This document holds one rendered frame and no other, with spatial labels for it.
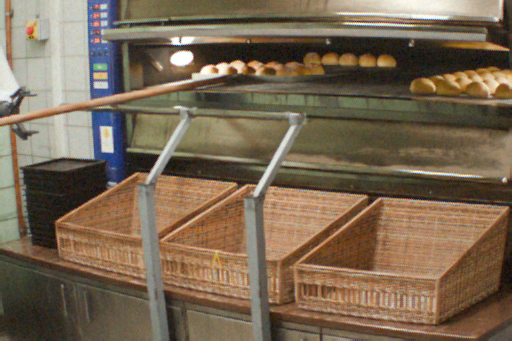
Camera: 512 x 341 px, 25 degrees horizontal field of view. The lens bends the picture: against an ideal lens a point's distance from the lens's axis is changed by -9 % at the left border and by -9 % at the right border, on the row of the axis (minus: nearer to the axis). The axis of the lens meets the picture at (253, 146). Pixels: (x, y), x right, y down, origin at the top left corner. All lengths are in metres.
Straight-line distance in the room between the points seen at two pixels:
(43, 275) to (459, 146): 1.76
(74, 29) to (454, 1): 1.95
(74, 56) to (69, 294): 1.14
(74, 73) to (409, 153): 1.74
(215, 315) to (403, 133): 0.87
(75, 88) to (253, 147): 1.05
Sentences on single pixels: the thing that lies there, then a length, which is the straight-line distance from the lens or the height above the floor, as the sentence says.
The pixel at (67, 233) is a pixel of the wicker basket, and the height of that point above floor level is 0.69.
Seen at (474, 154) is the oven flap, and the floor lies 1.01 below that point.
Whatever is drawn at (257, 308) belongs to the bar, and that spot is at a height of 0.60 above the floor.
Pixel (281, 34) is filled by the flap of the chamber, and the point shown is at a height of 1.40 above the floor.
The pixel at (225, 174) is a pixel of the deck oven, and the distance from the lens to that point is 4.63.
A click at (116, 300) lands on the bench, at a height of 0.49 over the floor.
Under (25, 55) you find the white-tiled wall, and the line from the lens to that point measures 5.53.
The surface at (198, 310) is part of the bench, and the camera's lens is 4.09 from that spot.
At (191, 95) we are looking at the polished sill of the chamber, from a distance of 4.69.
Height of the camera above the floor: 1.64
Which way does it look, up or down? 8 degrees down
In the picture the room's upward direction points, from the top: 3 degrees counter-clockwise
